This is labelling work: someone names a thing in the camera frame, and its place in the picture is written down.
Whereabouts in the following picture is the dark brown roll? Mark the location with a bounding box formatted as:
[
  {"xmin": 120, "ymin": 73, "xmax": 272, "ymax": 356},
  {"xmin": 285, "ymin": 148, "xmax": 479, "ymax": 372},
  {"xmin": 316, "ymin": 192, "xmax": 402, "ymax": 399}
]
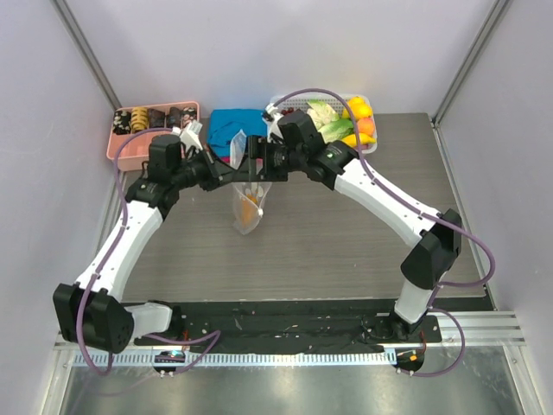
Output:
[{"xmin": 148, "ymin": 108, "xmax": 166, "ymax": 129}]

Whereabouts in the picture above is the white plastic basket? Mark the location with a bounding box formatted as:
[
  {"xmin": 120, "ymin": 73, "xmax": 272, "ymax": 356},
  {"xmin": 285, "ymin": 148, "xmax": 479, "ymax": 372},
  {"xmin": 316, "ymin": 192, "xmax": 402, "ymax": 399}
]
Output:
[{"xmin": 270, "ymin": 92, "xmax": 378, "ymax": 154}]

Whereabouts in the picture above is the clear zip top bag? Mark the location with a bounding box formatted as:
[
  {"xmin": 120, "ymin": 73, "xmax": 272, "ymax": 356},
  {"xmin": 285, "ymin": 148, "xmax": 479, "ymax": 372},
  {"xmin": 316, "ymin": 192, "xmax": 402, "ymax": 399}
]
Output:
[{"xmin": 230, "ymin": 130, "xmax": 272, "ymax": 235}]

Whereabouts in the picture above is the orange ginger root toy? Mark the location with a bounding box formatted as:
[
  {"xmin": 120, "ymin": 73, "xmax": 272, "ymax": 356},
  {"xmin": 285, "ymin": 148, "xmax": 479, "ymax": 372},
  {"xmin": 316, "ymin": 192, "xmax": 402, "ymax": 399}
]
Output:
[{"xmin": 236, "ymin": 193, "xmax": 260, "ymax": 229}]

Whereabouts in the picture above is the yellow banana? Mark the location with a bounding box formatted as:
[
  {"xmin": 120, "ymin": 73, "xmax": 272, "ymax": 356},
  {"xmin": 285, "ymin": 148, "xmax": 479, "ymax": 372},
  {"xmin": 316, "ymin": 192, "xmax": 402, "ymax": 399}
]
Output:
[{"xmin": 341, "ymin": 133, "xmax": 377, "ymax": 148}]

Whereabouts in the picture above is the white slotted cable duct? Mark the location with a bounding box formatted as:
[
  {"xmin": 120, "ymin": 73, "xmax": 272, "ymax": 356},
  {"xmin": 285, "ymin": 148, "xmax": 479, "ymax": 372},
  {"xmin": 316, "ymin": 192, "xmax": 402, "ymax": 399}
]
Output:
[{"xmin": 73, "ymin": 350, "xmax": 398, "ymax": 367}]

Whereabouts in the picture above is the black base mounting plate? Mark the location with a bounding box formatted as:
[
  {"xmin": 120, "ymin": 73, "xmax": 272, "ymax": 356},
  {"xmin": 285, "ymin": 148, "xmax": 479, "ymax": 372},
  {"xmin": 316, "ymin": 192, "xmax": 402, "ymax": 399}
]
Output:
[{"xmin": 133, "ymin": 297, "xmax": 444, "ymax": 355}]

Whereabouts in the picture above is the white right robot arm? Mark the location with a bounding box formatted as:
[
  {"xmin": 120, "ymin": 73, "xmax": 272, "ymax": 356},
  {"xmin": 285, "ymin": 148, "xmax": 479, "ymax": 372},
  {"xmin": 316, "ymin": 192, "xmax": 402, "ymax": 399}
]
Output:
[{"xmin": 231, "ymin": 111, "xmax": 461, "ymax": 342}]

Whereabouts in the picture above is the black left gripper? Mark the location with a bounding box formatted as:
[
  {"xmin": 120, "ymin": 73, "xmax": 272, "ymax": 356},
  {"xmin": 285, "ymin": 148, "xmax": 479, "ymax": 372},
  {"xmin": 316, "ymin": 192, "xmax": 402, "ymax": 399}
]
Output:
[{"xmin": 172, "ymin": 144, "xmax": 237, "ymax": 192}]

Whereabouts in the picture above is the green lettuce leaf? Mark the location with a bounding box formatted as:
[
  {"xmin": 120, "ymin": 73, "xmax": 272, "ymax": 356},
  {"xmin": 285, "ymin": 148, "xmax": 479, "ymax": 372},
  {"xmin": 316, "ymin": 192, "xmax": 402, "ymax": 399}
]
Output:
[{"xmin": 318, "ymin": 118, "xmax": 353, "ymax": 143}]

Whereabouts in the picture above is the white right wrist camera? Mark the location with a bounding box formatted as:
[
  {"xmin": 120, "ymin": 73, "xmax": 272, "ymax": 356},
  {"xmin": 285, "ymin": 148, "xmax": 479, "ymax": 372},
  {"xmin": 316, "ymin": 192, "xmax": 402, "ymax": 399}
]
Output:
[{"xmin": 262, "ymin": 109, "xmax": 283, "ymax": 143}]

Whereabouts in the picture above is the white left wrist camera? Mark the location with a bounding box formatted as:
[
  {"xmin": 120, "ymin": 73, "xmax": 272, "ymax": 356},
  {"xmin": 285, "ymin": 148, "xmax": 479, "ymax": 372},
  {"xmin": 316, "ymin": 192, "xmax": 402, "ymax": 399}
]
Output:
[{"xmin": 171, "ymin": 120, "xmax": 203, "ymax": 151}]

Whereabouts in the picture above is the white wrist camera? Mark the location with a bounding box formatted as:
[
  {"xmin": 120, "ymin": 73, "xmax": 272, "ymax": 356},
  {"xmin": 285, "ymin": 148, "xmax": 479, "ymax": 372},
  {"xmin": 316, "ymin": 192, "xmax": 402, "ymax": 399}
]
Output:
[
  {"xmin": 262, "ymin": 109, "xmax": 283, "ymax": 143},
  {"xmin": 171, "ymin": 120, "xmax": 203, "ymax": 151}
]

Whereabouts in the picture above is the pink floral roll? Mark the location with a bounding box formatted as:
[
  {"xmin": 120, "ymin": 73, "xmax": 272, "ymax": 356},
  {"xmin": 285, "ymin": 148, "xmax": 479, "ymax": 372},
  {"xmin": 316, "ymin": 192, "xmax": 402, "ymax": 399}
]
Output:
[{"xmin": 181, "ymin": 105, "xmax": 198, "ymax": 128}]

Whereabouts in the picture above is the pink divided storage box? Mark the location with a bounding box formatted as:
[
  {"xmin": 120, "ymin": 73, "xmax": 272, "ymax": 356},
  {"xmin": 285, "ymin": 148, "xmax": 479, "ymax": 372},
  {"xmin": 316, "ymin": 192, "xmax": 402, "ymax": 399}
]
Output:
[{"xmin": 106, "ymin": 101, "xmax": 200, "ymax": 171}]

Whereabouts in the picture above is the dark floral sushi roll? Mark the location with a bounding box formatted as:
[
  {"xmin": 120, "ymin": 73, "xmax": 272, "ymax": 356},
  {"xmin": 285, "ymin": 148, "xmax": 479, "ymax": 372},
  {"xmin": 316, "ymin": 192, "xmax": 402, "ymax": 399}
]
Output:
[{"xmin": 111, "ymin": 110, "xmax": 131, "ymax": 135}]

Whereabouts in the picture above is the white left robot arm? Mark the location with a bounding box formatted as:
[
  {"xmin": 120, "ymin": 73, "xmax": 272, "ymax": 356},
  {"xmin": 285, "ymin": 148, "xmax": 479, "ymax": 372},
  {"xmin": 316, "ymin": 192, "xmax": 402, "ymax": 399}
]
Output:
[{"xmin": 53, "ymin": 132, "xmax": 250, "ymax": 354}]

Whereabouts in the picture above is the blue folded cloth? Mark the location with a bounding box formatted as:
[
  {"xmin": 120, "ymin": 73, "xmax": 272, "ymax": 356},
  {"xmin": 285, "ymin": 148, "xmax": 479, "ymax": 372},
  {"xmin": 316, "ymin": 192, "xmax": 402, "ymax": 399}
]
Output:
[{"xmin": 207, "ymin": 109, "xmax": 267, "ymax": 159}]

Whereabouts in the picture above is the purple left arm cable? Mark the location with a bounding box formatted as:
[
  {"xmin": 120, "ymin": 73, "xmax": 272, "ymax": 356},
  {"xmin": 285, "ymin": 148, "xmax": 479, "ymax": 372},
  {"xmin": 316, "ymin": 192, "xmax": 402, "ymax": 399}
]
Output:
[{"xmin": 77, "ymin": 127, "xmax": 182, "ymax": 376}]

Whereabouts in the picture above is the black roll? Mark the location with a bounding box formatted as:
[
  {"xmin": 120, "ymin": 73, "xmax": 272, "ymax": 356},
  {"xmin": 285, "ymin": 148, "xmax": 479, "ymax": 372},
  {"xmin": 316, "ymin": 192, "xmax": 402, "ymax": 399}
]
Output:
[{"xmin": 166, "ymin": 106, "xmax": 182, "ymax": 128}]

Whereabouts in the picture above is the peach fruit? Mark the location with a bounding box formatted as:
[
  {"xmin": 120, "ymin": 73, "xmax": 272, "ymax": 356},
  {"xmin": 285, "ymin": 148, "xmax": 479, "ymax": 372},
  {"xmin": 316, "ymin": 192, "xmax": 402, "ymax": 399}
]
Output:
[{"xmin": 357, "ymin": 118, "xmax": 376, "ymax": 137}]

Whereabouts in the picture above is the yellow striped roll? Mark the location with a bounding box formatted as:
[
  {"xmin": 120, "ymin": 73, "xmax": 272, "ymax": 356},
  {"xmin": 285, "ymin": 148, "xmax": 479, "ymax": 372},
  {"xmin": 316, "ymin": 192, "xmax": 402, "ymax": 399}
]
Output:
[{"xmin": 130, "ymin": 106, "xmax": 149, "ymax": 133}]

